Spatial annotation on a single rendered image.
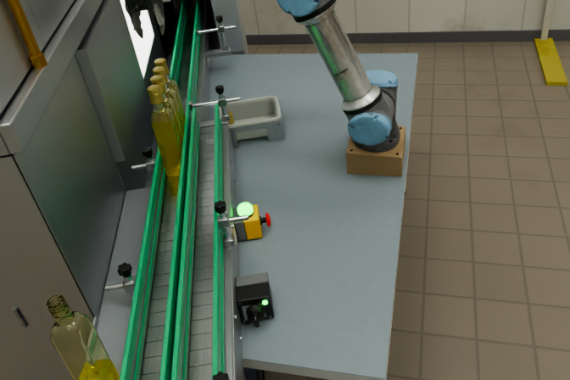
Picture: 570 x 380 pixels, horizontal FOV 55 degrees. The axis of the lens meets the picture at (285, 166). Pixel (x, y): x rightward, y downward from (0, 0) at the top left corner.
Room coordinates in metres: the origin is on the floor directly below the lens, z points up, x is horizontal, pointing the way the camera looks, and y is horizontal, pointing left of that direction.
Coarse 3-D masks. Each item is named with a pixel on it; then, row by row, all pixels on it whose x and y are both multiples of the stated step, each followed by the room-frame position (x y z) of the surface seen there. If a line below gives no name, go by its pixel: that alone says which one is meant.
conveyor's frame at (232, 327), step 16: (208, 0) 2.97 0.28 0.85; (208, 16) 2.77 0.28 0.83; (208, 32) 2.58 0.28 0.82; (208, 48) 2.42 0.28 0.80; (208, 80) 2.13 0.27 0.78; (208, 96) 2.01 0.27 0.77; (208, 112) 1.89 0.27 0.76; (224, 128) 1.56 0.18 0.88; (224, 144) 1.46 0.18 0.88; (224, 160) 1.37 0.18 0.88; (224, 176) 1.29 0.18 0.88; (224, 192) 1.21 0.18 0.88; (224, 256) 0.96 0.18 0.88; (240, 320) 0.85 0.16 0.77; (240, 336) 0.80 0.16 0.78; (240, 352) 0.75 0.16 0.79; (240, 368) 0.70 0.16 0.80
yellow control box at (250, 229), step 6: (234, 210) 1.19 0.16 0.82; (258, 210) 1.18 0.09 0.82; (234, 216) 1.17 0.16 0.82; (252, 216) 1.16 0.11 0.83; (258, 216) 1.15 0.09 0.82; (234, 222) 1.14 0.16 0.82; (240, 222) 1.14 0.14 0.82; (246, 222) 1.14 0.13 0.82; (252, 222) 1.14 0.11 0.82; (258, 222) 1.14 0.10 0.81; (240, 228) 1.14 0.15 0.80; (246, 228) 1.14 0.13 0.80; (252, 228) 1.14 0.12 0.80; (258, 228) 1.14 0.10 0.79; (240, 234) 1.14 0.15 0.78; (246, 234) 1.14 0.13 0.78; (252, 234) 1.14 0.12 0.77; (258, 234) 1.14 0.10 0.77; (240, 240) 1.14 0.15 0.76
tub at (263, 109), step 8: (272, 96) 1.80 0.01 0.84; (232, 104) 1.79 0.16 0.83; (240, 104) 1.79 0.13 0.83; (248, 104) 1.79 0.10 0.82; (256, 104) 1.79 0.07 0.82; (264, 104) 1.79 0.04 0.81; (272, 104) 1.79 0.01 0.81; (232, 112) 1.79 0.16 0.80; (240, 112) 1.79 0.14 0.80; (248, 112) 1.79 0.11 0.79; (256, 112) 1.79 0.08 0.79; (264, 112) 1.79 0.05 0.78; (272, 112) 1.79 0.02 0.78; (280, 112) 1.67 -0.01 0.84; (240, 120) 1.78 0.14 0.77; (248, 120) 1.77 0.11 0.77; (256, 120) 1.64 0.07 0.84; (264, 120) 1.63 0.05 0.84; (272, 120) 1.63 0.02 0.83
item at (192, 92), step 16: (192, 48) 2.05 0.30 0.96; (192, 64) 1.90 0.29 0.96; (192, 80) 1.79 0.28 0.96; (192, 96) 1.70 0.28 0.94; (176, 208) 1.07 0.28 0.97; (176, 224) 1.00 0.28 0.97; (176, 240) 0.95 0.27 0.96; (176, 256) 0.90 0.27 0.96; (176, 272) 0.86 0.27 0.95; (176, 288) 0.83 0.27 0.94; (176, 304) 0.80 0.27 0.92; (160, 368) 0.61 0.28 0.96
